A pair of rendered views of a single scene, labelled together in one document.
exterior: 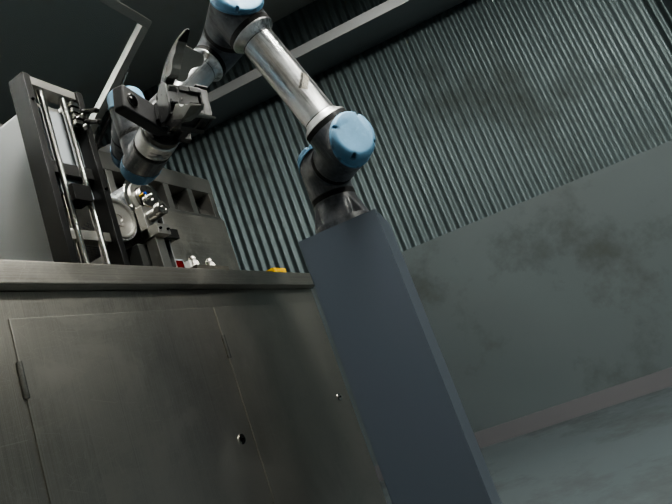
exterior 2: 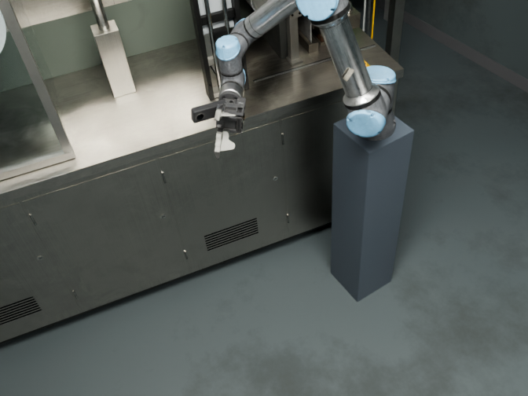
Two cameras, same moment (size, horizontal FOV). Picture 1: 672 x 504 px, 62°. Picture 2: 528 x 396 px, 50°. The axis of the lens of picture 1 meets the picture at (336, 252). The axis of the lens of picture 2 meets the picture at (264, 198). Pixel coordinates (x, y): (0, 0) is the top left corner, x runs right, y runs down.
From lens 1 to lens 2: 1.87 m
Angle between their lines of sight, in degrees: 74
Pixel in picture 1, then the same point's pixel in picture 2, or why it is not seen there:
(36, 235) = not seen: hidden behind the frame
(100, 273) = (200, 136)
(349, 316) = (341, 174)
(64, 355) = (181, 165)
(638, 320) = not seen: outside the picture
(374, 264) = (358, 171)
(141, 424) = (215, 181)
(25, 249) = not seen: hidden behind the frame
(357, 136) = (364, 128)
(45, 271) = (172, 144)
